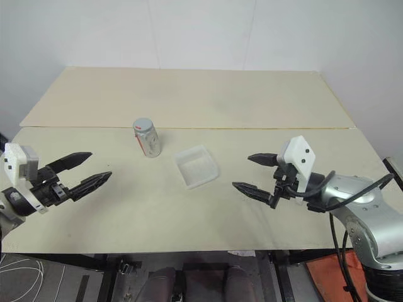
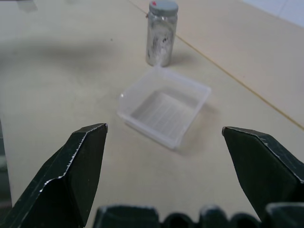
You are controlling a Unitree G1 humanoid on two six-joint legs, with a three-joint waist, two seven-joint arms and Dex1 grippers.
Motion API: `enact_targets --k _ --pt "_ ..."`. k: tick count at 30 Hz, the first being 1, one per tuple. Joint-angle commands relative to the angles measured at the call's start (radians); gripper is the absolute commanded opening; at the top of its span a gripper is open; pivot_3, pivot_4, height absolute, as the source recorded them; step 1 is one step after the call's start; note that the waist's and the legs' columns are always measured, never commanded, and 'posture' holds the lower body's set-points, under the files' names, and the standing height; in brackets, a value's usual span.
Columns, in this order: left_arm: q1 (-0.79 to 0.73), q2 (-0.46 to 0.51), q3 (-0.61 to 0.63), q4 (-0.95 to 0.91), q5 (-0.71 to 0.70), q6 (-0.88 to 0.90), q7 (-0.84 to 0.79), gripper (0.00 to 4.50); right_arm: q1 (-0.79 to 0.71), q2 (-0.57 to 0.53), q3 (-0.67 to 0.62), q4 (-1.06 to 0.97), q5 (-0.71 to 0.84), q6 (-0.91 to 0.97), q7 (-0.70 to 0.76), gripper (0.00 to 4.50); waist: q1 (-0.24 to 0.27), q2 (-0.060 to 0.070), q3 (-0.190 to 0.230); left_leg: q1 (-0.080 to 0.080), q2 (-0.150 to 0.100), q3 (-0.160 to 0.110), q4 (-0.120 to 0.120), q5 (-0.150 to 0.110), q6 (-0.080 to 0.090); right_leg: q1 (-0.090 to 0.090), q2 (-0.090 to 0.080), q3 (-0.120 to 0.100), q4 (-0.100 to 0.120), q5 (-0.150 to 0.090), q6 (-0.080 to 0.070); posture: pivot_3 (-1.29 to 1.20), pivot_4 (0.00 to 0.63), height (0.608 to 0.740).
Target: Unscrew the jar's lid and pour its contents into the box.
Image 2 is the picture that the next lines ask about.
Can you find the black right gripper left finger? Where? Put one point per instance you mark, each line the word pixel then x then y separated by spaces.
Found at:
pixel 71 180

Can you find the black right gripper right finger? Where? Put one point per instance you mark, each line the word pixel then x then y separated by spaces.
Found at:
pixel 259 171

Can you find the clear square plastic container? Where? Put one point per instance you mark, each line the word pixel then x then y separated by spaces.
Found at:
pixel 164 109

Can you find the glass jar with grey lid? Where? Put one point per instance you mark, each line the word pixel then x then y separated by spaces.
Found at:
pixel 161 40

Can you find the grey plastic jar lid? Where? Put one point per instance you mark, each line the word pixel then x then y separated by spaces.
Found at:
pixel 163 7

